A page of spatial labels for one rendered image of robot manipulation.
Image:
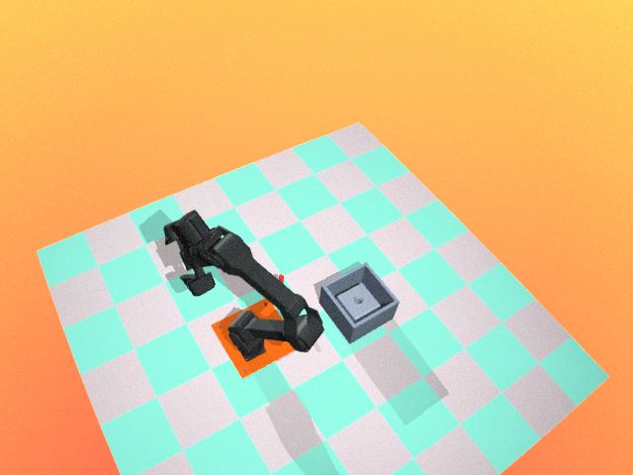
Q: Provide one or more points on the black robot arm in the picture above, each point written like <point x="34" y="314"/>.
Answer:
<point x="233" y="256"/>

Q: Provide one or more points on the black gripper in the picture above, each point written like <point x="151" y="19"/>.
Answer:
<point x="200" y="282"/>

